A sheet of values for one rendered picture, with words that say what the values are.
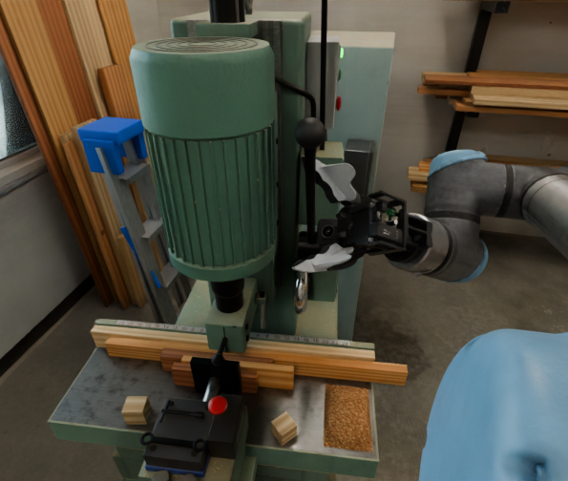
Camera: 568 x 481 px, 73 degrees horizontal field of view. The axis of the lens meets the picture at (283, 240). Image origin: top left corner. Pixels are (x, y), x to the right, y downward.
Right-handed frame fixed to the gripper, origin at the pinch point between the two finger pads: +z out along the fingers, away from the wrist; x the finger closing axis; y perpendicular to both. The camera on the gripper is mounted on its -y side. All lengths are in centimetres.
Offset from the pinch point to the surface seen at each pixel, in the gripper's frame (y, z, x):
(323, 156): -11.9, -14.1, -16.8
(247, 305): -24.0, -8.6, 11.1
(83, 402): -47, 12, 32
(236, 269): -10.8, 1.5, 7.1
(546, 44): -35, -193, -160
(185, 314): -66, -13, 13
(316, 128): 9.3, 4.5, -6.2
